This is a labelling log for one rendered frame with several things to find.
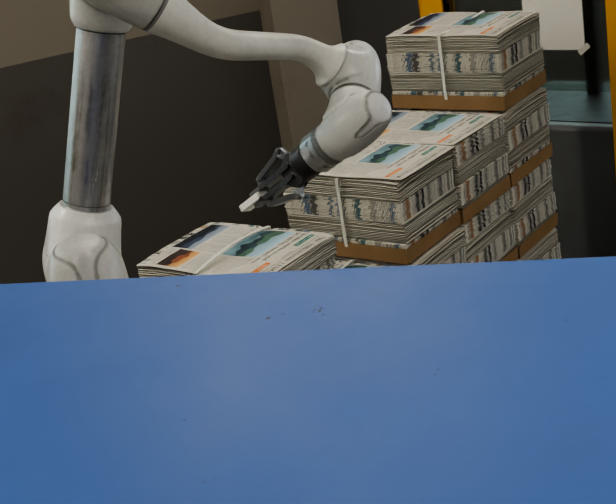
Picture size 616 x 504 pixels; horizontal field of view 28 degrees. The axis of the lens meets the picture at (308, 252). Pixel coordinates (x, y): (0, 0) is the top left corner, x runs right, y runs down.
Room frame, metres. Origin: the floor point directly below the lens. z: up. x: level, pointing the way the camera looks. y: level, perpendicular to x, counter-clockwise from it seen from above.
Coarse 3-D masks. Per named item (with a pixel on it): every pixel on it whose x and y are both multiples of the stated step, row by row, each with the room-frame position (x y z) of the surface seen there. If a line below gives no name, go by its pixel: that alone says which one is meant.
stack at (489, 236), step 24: (480, 216) 3.30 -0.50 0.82; (504, 216) 3.42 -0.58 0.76; (456, 240) 3.18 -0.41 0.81; (480, 240) 3.29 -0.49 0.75; (504, 240) 3.39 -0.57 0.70; (336, 264) 3.09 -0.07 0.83; (360, 264) 3.06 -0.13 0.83; (384, 264) 3.05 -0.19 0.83; (408, 264) 3.02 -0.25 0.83; (432, 264) 3.07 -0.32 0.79
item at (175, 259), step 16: (208, 224) 2.92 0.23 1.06; (224, 224) 2.90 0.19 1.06; (240, 224) 2.88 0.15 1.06; (176, 240) 2.84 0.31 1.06; (192, 240) 2.82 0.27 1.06; (208, 240) 2.80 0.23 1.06; (224, 240) 2.79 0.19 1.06; (160, 256) 2.74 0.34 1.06; (176, 256) 2.72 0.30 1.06; (192, 256) 2.71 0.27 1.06; (208, 256) 2.70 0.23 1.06; (144, 272) 2.71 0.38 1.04; (160, 272) 2.68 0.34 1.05; (176, 272) 2.65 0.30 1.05
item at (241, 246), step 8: (248, 232) 2.81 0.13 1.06; (264, 232) 2.80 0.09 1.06; (248, 240) 2.76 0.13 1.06; (256, 240) 2.76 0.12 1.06; (232, 248) 2.73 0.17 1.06; (240, 248) 2.72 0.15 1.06; (224, 256) 2.69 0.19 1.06; (232, 256) 2.68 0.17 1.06; (200, 264) 2.66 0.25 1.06; (216, 264) 2.65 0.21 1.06; (192, 272) 2.62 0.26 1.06; (200, 272) 2.62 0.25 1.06; (208, 272) 2.60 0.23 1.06
